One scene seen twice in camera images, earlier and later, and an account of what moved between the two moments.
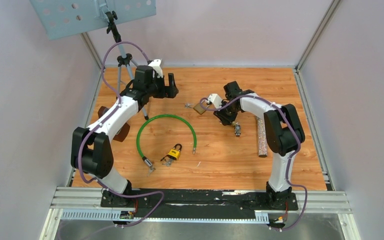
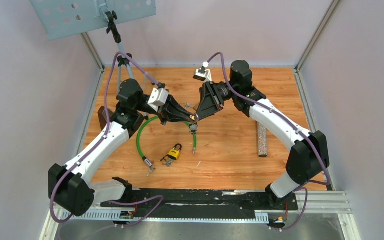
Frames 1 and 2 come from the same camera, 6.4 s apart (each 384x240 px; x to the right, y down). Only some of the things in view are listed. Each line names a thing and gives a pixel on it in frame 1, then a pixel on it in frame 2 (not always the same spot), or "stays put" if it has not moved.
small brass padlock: x=237 y=129 -> x=193 y=126
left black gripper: x=166 y=91 -> x=171 y=108
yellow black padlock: x=174 y=153 stays put
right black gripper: x=225 y=120 -> x=210 y=101
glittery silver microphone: x=262 y=142 stays put
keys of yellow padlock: x=168 y=161 stays put
